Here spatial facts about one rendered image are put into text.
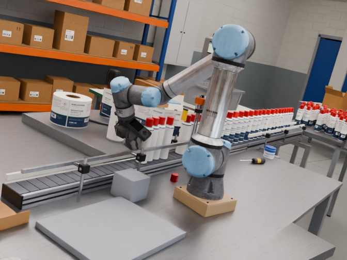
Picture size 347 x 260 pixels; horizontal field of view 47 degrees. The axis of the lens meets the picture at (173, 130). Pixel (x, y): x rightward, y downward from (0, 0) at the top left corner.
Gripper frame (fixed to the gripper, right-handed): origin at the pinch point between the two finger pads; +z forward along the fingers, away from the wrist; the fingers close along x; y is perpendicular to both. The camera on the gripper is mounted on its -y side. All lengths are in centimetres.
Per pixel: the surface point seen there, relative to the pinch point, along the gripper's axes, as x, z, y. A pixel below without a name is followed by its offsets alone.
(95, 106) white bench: -98, 89, 160
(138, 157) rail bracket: 8.0, -7.1, -9.1
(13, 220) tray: 61, -26, -13
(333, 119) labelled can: -215, 113, -21
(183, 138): -30.3, 13.5, -0.7
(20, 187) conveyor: 51, -23, 0
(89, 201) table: 35.9, -8.5, -11.2
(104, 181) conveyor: 23.8, -4.9, -5.1
